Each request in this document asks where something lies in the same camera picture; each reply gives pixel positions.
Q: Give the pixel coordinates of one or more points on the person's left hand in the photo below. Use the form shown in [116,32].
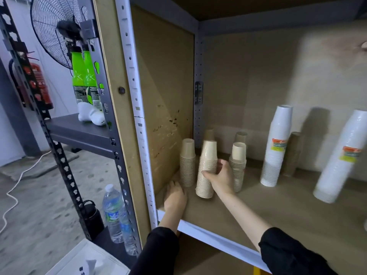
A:
[175,199]

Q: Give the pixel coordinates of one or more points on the person's right hand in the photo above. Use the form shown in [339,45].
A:
[223,180]

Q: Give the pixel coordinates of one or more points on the person's right thumb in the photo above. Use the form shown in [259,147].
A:
[210,175]

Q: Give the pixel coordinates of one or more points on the person's left thumb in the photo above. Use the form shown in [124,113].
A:
[185,196]

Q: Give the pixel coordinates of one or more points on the tall beige paper cup stack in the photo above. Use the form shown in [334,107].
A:
[207,160]

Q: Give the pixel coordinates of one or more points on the person's right forearm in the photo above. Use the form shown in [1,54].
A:
[243,214]

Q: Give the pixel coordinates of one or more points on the person's left forearm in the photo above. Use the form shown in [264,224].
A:
[167,223]

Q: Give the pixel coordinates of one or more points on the clear plastic water bottle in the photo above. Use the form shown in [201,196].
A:
[128,231]
[112,211]

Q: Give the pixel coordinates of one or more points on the wrapped white cup stack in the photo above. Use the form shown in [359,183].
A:
[344,160]
[275,151]

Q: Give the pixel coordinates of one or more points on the tall brown paper cup stack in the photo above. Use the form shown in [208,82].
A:
[294,153]

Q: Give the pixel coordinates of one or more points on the black flask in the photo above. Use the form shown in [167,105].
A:
[93,219]

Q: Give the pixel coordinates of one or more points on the metal rack with wooden boards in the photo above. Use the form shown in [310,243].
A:
[258,83]

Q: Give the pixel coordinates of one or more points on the white tissue box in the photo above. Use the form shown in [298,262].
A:
[86,260]

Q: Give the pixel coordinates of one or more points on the white handheld device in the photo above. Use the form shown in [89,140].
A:
[90,113]

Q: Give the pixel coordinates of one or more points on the dark grey metal rack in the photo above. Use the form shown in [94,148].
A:
[77,130]

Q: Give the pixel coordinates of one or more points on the green spray bottle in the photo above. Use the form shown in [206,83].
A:
[78,77]
[92,83]

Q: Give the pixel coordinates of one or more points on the red fire extinguisher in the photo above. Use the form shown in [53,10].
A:
[37,83]

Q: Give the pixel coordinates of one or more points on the black wall fan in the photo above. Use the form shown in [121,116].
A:
[48,28]

